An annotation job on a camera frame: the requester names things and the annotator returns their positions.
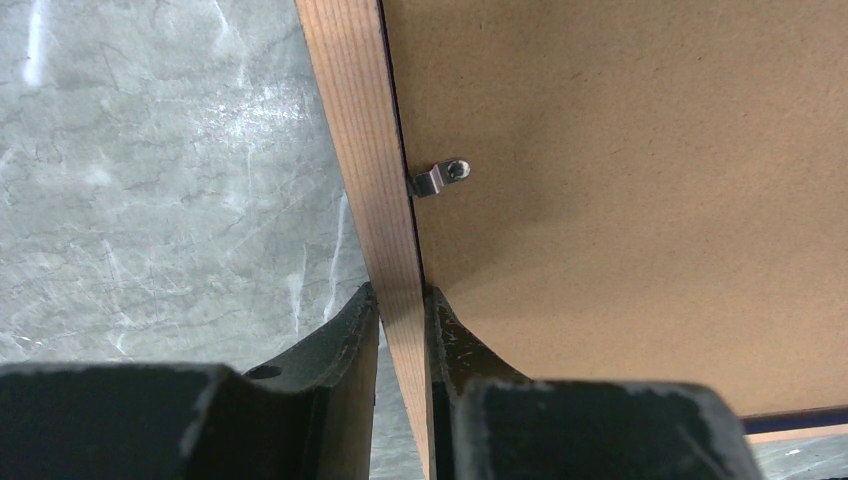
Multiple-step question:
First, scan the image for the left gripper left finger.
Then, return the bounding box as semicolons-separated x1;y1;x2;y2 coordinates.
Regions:
1;284;379;479

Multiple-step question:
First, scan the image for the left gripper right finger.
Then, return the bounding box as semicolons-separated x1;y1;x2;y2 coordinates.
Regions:
425;286;762;479

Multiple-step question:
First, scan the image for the blue picture frame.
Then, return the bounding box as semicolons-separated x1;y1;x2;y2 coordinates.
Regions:
297;1;847;478

